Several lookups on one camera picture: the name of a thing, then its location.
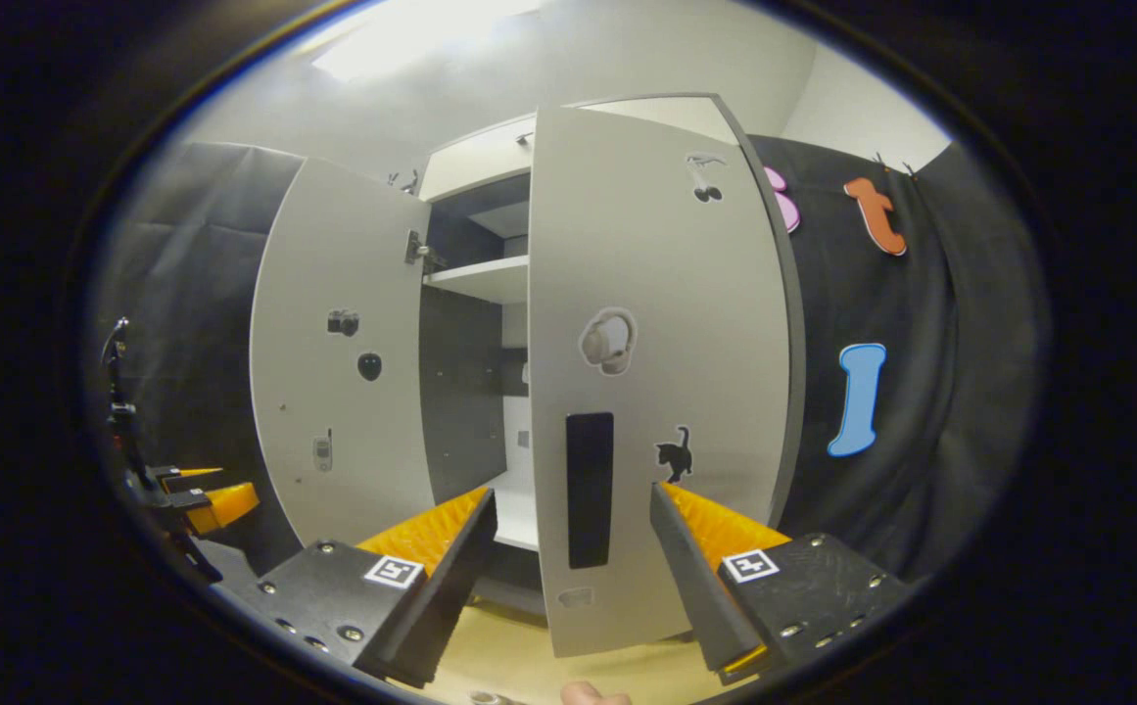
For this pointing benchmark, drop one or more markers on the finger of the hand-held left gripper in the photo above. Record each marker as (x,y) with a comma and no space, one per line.
(225,504)
(186,474)

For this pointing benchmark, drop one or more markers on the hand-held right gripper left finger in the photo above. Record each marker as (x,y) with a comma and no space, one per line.
(450,587)

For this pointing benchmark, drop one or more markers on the white cabinet door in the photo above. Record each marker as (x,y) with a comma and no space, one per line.
(656,255)
(333,245)

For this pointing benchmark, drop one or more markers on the white and grey cabinet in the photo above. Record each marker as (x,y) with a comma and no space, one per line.
(460,392)

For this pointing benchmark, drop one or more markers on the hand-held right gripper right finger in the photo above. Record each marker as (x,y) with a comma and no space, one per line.
(695,587)

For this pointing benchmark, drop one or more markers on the white cabinet shelf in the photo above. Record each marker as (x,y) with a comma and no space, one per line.
(519,514)
(485,279)
(512,220)

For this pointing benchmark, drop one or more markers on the black backdrop cloth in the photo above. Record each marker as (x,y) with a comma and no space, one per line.
(921,441)

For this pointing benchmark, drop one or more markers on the white cabinet drawer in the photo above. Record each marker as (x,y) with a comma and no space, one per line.
(475,162)

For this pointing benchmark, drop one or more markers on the metal door hinge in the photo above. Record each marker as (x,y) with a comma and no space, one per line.
(421,251)

